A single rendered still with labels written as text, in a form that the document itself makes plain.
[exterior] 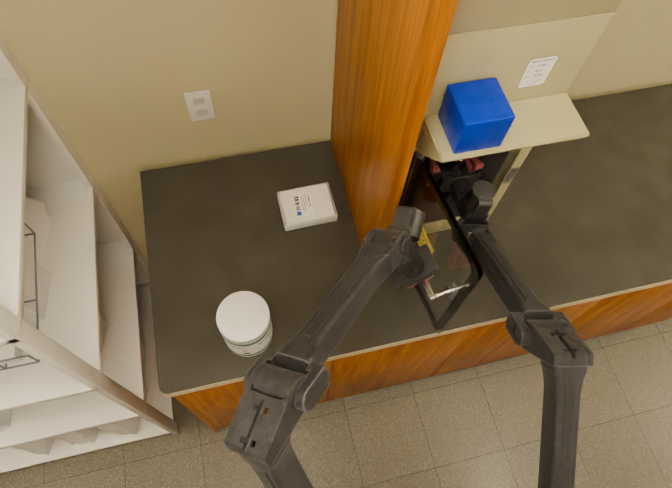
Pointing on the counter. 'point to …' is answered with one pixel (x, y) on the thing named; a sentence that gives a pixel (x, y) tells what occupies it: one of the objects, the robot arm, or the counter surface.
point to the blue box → (475, 115)
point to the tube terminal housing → (456, 47)
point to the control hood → (562, 110)
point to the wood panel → (384, 88)
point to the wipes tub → (245, 323)
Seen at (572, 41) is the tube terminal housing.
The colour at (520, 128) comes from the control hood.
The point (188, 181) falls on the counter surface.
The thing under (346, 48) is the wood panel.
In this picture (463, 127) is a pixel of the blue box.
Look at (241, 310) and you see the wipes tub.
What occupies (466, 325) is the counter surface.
